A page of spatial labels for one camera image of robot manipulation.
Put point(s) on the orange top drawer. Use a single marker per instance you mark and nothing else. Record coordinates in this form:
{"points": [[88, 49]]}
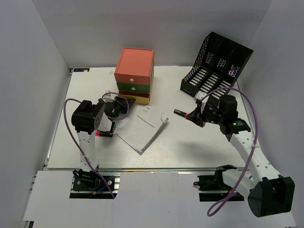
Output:
{"points": [[134, 66]]}

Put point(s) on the black label sticker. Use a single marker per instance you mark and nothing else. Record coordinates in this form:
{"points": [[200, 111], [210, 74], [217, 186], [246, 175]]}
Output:
{"points": [[81, 69]]}

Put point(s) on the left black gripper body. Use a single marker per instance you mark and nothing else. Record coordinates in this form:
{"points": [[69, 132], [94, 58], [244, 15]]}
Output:
{"points": [[118, 108]]}

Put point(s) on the green drawer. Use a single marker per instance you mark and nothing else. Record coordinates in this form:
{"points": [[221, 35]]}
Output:
{"points": [[137, 88]]}

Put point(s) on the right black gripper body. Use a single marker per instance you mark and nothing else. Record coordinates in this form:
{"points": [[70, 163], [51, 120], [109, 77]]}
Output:
{"points": [[211, 116]]}

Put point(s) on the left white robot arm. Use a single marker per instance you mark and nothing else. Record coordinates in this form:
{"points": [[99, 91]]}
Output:
{"points": [[91, 120]]}

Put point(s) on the yellow bottom drawer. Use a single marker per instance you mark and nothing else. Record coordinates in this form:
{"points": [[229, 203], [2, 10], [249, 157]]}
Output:
{"points": [[140, 98]]}

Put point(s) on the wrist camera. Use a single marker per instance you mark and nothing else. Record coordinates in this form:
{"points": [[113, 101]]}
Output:
{"points": [[201, 100], [109, 97]]}

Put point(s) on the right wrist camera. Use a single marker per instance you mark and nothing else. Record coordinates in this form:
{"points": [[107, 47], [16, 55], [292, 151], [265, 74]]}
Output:
{"points": [[201, 100]]}

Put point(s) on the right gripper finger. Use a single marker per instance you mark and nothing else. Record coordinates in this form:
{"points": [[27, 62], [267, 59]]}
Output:
{"points": [[196, 112], [196, 119]]}

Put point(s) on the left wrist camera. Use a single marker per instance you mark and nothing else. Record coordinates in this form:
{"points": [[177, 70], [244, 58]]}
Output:
{"points": [[109, 97]]}

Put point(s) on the black orange highlighter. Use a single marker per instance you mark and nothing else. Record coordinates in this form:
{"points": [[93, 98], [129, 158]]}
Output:
{"points": [[180, 113]]}

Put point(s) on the black file organizer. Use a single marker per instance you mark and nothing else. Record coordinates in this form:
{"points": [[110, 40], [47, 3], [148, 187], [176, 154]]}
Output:
{"points": [[219, 63]]}

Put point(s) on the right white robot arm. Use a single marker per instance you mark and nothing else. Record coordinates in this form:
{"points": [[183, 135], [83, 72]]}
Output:
{"points": [[267, 191]]}

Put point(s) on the white safety instructions booklet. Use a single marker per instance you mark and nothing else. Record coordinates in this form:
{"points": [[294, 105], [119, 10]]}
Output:
{"points": [[142, 128]]}

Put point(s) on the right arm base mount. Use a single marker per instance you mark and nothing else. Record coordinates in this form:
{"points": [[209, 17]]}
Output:
{"points": [[213, 188]]}

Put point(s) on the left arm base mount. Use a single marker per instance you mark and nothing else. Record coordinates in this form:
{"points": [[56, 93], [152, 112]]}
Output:
{"points": [[89, 185]]}

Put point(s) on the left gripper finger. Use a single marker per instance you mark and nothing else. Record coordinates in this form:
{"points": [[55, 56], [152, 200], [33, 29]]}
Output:
{"points": [[121, 100], [129, 103]]}

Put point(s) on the black pink highlighter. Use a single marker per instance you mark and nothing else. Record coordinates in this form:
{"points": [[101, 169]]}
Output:
{"points": [[103, 134]]}

